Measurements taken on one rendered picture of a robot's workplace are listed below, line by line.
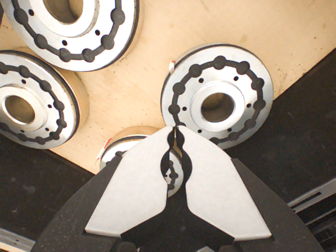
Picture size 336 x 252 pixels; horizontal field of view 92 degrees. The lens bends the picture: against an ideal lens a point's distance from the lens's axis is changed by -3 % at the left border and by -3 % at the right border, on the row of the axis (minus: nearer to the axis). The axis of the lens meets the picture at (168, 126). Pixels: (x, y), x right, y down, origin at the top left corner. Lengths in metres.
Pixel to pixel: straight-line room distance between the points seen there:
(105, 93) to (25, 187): 0.14
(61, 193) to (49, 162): 0.05
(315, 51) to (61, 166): 0.32
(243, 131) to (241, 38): 0.09
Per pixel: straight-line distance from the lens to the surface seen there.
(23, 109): 0.23
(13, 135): 0.24
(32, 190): 0.25
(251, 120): 0.18
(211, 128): 0.16
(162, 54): 0.18
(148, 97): 0.19
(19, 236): 0.23
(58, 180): 0.26
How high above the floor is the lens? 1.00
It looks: 60 degrees down
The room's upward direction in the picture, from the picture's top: 176 degrees counter-clockwise
